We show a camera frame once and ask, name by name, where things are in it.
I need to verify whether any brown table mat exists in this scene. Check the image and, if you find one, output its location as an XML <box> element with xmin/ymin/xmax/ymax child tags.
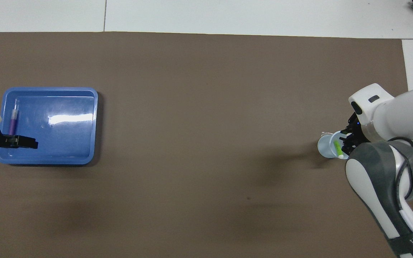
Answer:
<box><xmin>0</xmin><ymin>32</ymin><xmax>413</xmax><ymax>258</ymax></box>

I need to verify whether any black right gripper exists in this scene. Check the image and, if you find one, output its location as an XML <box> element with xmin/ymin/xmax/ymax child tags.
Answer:
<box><xmin>339</xmin><ymin>113</ymin><xmax>367</xmax><ymax>157</ymax></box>

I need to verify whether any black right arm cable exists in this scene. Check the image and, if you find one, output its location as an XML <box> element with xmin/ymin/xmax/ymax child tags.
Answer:
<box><xmin>388</xmin><ymin>137</ymin><xmax>413</xmax><ymax>253</ymax></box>

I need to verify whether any purple pen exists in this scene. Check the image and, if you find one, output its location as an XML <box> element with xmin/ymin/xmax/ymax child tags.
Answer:
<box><xmin>9</xmin><ymin>100</ymin><xmax>20</xmax><ymax>136</ymax></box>

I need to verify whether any blue plastic tray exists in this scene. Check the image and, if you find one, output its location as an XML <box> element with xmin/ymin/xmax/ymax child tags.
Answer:
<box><xmin>0</xmin><ymin>87</ymin><xmax>99</xmax><ymax>166</ymax></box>

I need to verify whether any translucent plastic cup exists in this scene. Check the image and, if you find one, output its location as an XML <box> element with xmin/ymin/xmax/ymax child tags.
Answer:
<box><xmin>317</xmin><ymin>131</ymin><xmax>350</xmax><ymax>160</ymax></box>

